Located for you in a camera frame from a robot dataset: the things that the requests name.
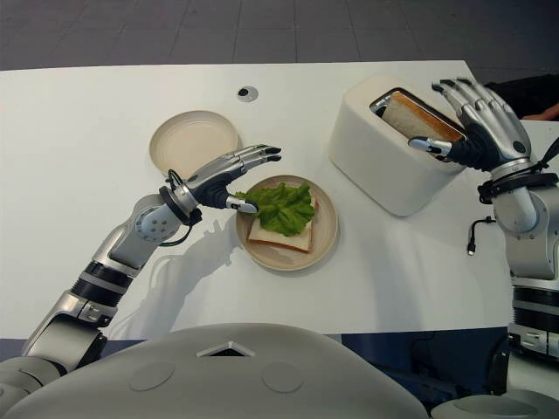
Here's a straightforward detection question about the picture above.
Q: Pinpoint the green lettuce leaf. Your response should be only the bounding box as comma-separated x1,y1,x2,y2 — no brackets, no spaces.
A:
235,182,317,239

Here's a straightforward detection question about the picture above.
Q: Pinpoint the beige plate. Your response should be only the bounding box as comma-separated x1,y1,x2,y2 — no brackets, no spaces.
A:
236,175,340,273
148,110,239,181

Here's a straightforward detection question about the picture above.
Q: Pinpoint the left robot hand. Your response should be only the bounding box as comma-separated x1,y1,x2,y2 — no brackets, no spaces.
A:
173,144,284,216

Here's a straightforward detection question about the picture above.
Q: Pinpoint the black cable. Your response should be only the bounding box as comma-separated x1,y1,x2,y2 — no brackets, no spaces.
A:
158,168,196,248
466,216,500,258
530,137,559,175

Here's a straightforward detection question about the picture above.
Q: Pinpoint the robot body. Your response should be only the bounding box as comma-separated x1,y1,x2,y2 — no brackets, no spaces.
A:
2,321,442,419

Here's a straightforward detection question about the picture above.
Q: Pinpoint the cream toaster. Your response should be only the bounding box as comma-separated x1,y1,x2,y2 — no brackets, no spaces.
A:
328,72,471,217

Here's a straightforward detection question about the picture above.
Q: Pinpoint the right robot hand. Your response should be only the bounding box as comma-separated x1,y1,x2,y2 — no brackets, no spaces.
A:
408,77,534,179

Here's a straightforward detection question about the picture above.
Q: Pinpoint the bread slice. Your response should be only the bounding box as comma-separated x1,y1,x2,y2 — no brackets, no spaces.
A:
380,90,466,143
247,182,318,255

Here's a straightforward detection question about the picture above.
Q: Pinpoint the person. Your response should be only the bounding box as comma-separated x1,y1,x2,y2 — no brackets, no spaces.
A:
483,74,559,121

